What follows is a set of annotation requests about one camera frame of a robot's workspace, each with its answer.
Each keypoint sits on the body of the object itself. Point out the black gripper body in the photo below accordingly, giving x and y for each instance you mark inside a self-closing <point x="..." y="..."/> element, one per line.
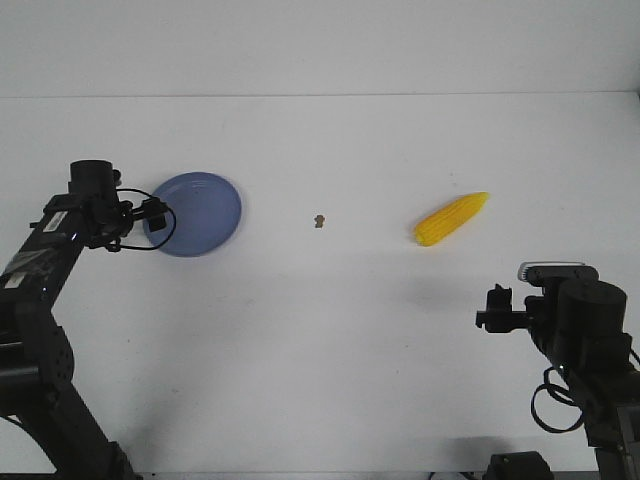
<point x="119" y="218"/>
<point x="499" y="317"/>

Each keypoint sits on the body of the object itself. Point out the blue round plate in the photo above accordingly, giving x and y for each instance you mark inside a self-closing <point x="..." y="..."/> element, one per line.
<point x="205" y="212"/>

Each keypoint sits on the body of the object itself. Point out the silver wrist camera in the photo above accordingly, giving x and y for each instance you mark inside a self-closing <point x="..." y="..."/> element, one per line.
<point x="539" y="274"/>

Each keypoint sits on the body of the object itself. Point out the yellow plastic corn cob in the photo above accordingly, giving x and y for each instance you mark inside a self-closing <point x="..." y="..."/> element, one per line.
<point x="449" y="218"/>

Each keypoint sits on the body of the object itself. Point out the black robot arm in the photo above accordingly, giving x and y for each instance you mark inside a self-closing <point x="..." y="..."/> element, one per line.
<point x="577" y="324"/>
<point x="37" y="360"/>

